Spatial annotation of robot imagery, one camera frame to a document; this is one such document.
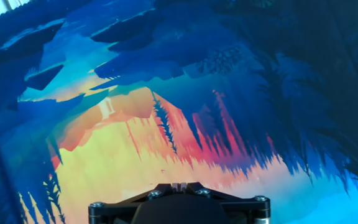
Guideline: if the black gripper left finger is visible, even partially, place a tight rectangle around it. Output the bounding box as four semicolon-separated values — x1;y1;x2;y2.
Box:
88;182;180;224

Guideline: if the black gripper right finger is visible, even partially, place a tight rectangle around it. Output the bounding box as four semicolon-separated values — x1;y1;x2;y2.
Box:
178;182;272;224

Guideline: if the colourful forest sunset cloth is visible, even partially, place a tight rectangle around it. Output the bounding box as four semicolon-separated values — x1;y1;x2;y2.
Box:
0;0;358;224

